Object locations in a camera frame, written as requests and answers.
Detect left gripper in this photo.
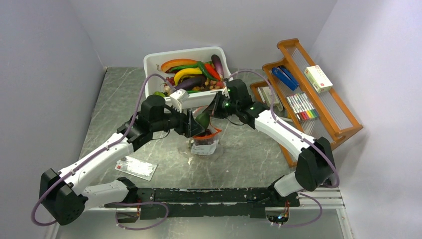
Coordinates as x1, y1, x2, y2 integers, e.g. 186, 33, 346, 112
151, 102, 205, 138

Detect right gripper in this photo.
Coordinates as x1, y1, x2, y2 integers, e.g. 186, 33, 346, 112
202, 91, 240, 119

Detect toy green avocado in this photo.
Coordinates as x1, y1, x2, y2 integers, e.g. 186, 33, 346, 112
195, 112, 211, 129

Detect toy dark grapes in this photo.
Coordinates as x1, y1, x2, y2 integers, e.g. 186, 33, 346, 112
193, 135, 214, 146

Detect clear zip top bag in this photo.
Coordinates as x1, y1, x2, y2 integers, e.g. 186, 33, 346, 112
190, 124, 222, 156

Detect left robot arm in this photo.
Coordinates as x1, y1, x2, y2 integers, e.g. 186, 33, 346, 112
31, 95, 210, 226

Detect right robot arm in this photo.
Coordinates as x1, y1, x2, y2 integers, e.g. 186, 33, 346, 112
203, 79, 335, 206

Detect toy purple eggplant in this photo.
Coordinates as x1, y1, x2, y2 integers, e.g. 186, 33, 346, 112
174, 75, 207, 91

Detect toy red chili pepper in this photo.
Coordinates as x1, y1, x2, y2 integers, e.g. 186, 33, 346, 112
204, 63, 221, 81

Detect toy yellow banana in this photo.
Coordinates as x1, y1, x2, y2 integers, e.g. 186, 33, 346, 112
174, 68, 202, 85

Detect toy green chili pepper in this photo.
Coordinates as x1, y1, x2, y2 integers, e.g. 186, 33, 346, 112
165, 62, 198, 74

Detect toy green lime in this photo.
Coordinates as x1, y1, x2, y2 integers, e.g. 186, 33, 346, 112
154, 91, 167, 98

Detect toy red grapes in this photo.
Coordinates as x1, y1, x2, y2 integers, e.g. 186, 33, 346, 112
165, 77, 176, 87

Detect small white box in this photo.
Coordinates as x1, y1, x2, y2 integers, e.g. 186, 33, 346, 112
261, 86, 281, 107

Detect toy orange papaya slice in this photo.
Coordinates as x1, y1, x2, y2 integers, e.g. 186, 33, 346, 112
160, 58, 197, 72

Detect white plastic bin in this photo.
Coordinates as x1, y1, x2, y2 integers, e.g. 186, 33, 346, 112
143, 46, 232, 108

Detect flat clear packet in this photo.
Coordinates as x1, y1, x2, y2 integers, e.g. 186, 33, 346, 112
114, 156, 158, 181

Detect blue stapler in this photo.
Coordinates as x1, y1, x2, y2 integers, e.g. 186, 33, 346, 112
271, 65, 299, 91

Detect wooden shelf rack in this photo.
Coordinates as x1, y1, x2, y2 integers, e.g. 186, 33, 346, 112
262, 38, 363, 150

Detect coloured marker set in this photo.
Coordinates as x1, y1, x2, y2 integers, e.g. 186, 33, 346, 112
286, 92, 319, 121

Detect white red box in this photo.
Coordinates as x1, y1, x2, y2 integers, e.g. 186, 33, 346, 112
304, 65, 333, 93

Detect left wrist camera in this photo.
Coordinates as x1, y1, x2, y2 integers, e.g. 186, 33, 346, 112
169, 89, 189, 112

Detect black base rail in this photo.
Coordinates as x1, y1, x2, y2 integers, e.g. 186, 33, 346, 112
118, 177, 300, 220

